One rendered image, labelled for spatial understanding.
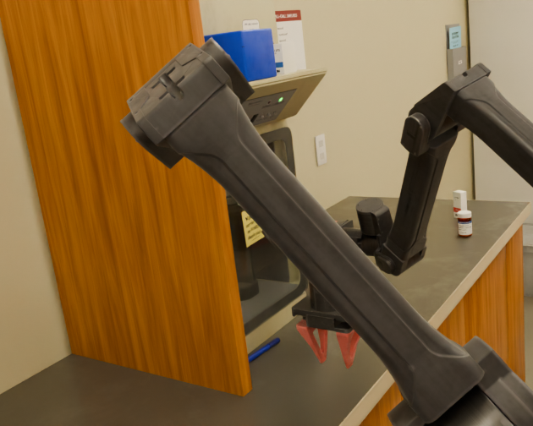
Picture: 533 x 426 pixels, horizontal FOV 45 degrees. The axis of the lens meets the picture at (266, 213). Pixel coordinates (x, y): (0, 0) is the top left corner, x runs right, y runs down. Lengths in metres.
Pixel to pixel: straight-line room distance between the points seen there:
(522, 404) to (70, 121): 1.02
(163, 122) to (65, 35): 0.83
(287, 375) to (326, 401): 0.13
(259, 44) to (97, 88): 0.31
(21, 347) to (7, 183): 0.36
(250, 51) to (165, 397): 0.67
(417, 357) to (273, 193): 0.17
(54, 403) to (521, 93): 3.36
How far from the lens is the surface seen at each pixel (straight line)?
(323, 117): 2.51
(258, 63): 1.20
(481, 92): 0.96
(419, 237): 1.24
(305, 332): 0.98
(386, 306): 0.51
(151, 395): 1.32
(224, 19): 1.31
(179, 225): 1.19
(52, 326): 1.57
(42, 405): 1.39
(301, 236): 0.49
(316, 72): 1.37
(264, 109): 1.28
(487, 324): 2.08
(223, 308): 1.19
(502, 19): 4.15
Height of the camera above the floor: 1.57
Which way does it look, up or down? 15 degrees down
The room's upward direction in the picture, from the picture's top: 7 degrees counter-clockwise
